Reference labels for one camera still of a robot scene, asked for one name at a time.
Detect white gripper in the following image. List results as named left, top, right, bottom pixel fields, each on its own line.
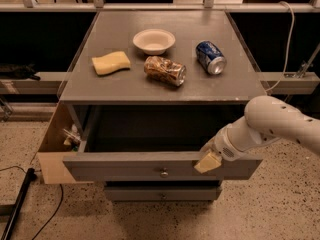
left=194, top=124, right=254, bottom=174

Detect grey top drawer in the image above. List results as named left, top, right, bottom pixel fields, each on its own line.
left=63, top=105, right=262, bottom=182

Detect grey drawer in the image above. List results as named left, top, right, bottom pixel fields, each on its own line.
left=63, top=105, right=262, bottom=182
left=105, top=187, right=221, bottom=201

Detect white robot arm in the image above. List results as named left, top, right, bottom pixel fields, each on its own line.
left=194, top=96, right=320, bottom=174

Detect grey drawer cabinet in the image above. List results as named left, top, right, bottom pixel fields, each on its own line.
left=60, top=10, right=264, bottom=188

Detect grey bottom drawer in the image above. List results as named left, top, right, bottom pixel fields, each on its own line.
left=105, top=187, right=221, bottom=201

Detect crushed brown can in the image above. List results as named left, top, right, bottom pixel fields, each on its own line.
left=144, top=56, right=186, bottom=87

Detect blue soda can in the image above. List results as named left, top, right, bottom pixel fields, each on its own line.
left=196, top=41, right=227, bottom=75

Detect white paper bowl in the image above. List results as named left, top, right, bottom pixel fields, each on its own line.
left=133, top=29, right=176, bottom=55

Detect plastic items in box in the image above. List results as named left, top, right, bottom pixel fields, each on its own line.
left=63, top=125, right=81, bottom=151

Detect yellow sponge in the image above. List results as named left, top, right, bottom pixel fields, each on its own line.
left=92, top=51, right=131, bottom=76

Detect cardboard box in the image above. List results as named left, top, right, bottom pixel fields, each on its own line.
left=37, top=103, right=85, bottom=184

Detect black floor bar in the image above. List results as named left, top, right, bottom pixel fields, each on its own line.
left=0, top=168, right=37, bottom=240

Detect black object on ledge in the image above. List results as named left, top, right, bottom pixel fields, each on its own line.
left=0, top=63, right=40, bottom=81

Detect white cable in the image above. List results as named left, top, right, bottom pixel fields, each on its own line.
left=265, top=1, right=296, bottom=93

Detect metal clamp bracket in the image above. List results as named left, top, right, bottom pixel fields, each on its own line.
left=284, top=43, right=320, bottom=78

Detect black floor cable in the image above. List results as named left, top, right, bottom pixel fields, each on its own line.
left=0, top=165, right=64, bottom=240

